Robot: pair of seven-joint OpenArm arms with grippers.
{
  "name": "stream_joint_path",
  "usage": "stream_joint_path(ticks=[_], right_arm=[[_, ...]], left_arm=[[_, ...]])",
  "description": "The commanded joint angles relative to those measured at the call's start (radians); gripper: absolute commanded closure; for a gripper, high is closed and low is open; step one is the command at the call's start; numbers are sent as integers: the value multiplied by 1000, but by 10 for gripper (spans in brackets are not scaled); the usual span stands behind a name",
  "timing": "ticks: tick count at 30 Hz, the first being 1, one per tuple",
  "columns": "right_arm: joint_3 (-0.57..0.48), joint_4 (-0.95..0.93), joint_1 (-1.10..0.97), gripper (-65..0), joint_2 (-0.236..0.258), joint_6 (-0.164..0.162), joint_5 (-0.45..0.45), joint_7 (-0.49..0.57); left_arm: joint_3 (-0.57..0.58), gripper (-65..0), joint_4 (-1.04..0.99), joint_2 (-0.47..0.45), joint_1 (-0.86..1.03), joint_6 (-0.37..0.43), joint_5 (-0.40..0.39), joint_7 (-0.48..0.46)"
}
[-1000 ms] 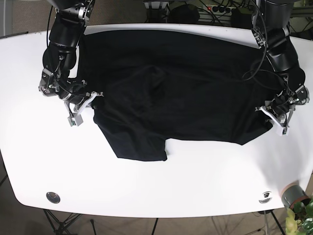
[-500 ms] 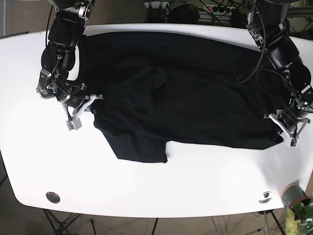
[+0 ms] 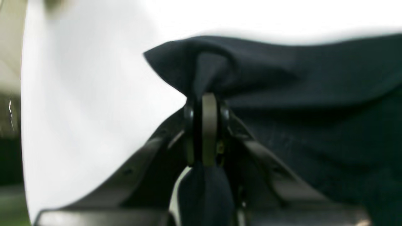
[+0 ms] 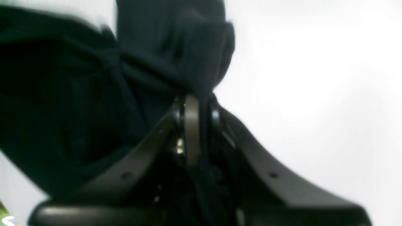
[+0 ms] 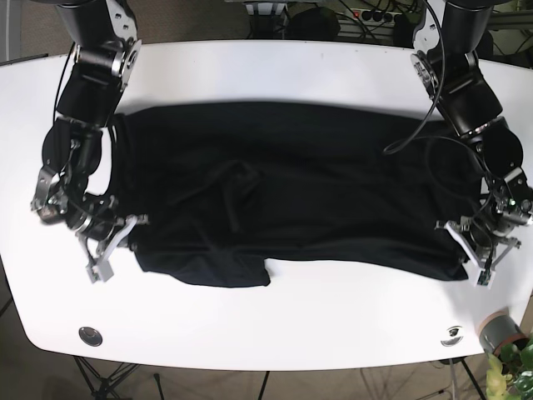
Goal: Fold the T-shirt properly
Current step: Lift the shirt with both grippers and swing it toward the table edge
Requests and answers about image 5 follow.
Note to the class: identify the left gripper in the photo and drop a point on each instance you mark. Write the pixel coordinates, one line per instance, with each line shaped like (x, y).
(485, 237)

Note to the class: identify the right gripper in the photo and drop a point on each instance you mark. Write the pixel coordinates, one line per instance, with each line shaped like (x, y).
(94, 222)

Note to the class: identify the black T-shirt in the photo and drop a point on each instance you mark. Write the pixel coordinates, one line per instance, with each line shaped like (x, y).
(228, 186)

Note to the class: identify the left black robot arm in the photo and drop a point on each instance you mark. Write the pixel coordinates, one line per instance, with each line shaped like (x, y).
(446, 61)

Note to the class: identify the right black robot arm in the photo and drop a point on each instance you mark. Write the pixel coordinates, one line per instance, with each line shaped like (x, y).
(105, 46)

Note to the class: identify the grey plant pot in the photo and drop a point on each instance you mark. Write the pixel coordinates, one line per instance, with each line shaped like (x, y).
(498, 330)

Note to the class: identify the right metal table grommet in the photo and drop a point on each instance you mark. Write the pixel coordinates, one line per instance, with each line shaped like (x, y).
(453, 336)

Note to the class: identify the metal table grommet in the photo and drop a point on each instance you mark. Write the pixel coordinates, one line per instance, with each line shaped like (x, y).
(90, 336)
(453, 336)

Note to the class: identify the left metal table grommet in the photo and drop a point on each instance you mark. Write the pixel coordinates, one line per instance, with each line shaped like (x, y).
(90, 336)

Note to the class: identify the green plant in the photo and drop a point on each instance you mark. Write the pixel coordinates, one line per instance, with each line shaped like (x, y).
(509, 375)

